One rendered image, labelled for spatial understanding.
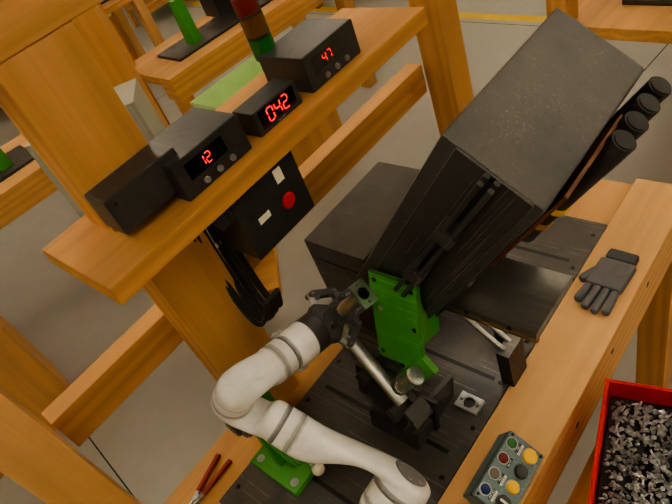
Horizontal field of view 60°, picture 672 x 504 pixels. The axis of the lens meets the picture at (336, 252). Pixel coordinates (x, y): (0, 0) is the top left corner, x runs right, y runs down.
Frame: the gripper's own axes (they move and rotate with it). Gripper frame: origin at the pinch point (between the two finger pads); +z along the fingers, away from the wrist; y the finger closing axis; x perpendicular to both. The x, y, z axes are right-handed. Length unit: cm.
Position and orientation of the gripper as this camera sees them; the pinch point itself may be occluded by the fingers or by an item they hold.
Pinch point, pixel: (354, 299)
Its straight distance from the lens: 115.6
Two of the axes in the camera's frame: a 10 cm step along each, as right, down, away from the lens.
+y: -6.1, -7.9, 0.7
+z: 6.6, -4.6, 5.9
